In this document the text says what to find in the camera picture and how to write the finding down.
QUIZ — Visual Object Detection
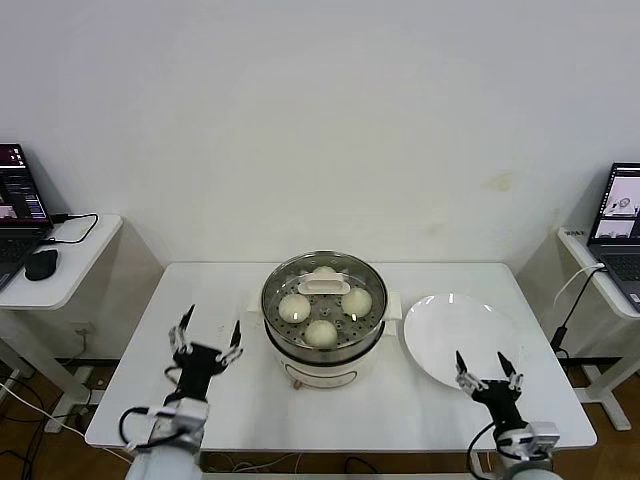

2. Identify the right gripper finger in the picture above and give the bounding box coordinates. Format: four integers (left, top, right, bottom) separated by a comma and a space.
453, 350, 489, 394
496, 351, 525, 395

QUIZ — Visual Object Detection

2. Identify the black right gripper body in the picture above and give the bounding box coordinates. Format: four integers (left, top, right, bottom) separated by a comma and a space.
470, 378, 531, 434

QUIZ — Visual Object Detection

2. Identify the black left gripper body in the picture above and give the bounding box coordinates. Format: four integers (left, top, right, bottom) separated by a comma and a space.
172, 342, 229, 401

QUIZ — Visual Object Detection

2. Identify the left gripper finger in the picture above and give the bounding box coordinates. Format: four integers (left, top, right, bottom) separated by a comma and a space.
168, 303, 197, 357
213, 319, 245, 366

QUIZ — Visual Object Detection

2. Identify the round glass pot lid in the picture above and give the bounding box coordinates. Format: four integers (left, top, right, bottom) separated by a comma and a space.
262, 252, 387, 351

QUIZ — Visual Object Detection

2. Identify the stainless steel steamer basket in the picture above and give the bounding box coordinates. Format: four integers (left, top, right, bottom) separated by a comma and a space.
248, 249, 403, 362

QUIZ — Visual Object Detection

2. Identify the white round plate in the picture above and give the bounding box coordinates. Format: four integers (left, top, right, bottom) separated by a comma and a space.
402, 293, 522, 392

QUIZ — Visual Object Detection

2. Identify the cream electric cooker base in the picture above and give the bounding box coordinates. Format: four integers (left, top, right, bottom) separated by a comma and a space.
264, 319, 387, 391

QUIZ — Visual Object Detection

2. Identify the white side table with mouse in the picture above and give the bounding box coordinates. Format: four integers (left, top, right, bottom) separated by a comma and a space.
0, 213, 166, 434

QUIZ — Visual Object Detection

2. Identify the white side table with label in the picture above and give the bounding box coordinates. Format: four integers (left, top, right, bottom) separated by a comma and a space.
514, 227, 640, 432

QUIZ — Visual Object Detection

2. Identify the black computer mouse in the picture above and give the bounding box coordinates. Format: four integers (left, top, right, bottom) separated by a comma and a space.
24, 247, 60, 281

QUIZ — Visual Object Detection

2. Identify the grey laptop with light screen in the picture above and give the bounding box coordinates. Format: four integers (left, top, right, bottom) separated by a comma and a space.
587, 160, 640, 314

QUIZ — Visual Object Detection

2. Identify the black laptop with dark screen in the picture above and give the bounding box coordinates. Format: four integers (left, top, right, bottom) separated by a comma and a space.
0, 142, 55, 294

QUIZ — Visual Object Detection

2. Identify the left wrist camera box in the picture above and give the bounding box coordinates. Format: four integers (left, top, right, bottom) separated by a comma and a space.
172, 397, 210, 436

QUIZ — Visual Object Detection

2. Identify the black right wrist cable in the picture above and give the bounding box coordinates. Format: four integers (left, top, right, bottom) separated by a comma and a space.
467, 422, 501, 480

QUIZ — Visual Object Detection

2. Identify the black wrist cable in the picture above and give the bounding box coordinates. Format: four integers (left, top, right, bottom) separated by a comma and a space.
467, 422, 501, 480
118, 405, 174, 451

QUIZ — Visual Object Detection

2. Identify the black cable with adapter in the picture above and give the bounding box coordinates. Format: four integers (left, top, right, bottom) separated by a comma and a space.
549, 268, 601, 359

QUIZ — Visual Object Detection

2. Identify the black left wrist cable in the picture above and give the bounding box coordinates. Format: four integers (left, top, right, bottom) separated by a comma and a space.
118, 405, 174, 451

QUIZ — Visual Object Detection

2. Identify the white main table frame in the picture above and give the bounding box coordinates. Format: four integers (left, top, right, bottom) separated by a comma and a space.
197, 447, 501, 480

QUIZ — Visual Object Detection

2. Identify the white laptop cable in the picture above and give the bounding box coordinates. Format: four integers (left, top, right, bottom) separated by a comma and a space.
553, 263, 609, 309

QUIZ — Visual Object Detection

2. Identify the black laptop cable with plug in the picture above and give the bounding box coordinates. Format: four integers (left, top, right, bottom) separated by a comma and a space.
38, 212, 100, 247

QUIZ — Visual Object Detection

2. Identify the white floor cable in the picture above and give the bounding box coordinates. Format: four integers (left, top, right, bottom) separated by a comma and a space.
0, 381, 85, 436

